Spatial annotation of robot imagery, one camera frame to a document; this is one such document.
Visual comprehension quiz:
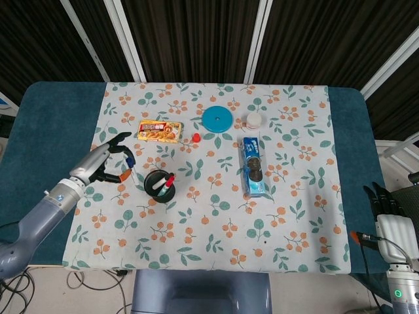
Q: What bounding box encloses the floral print tablecloth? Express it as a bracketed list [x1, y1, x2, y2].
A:
[62, 81, 353, 274]

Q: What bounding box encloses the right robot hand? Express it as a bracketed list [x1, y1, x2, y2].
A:
[350, 181, 416, 264]

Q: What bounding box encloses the red capped marker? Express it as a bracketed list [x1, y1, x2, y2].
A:
[161, 174, 176, 198]

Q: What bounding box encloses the dark mesh chair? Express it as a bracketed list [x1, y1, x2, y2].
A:
[390, 172, 419, 227]

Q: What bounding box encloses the grey hand cable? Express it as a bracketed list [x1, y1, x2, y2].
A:
[379, 236, 414, 266]

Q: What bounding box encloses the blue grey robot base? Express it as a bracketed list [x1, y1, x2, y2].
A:
[130, 269, 273, 314]

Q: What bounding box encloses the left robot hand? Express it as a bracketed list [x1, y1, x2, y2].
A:
[69, 131, 136, 186]

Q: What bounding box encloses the white lidded small jar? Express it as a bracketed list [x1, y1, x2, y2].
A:
[246, 112, 264, 131]

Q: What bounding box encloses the yellow curry box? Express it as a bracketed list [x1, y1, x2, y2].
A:
[137, 119, 184, 145]

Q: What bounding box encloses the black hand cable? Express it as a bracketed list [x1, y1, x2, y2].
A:
[358, 240, 384, 313]

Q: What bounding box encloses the black pen cup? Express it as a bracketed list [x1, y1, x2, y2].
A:
[143, 169, 177, 204]

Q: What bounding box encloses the black floor cable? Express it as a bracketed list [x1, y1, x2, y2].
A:
[0, 266, 32, 314]

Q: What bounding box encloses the blue capped white marker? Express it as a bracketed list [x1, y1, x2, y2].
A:
[122, 156, 136, 176]

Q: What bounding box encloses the blue round disc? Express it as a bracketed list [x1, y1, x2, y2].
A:
[201, 105, 234, 134]

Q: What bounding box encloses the white metal rack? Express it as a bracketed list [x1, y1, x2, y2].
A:
[374, 133, 419, 175]

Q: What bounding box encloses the teal table cover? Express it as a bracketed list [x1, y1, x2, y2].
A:
[0, 80, 392, 295]

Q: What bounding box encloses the blue cookie box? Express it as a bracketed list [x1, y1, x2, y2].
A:
[241, 136, 267, 198]

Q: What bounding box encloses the white metal frame post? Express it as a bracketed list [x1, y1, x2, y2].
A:
[103, 0, 147, 83]
[60, 0, 111, 83]
[359, 27, 419, 100]
[243, 0, 273, 84]

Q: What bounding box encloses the grey floor cable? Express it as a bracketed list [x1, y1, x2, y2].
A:
[66, 268, 133, 313]

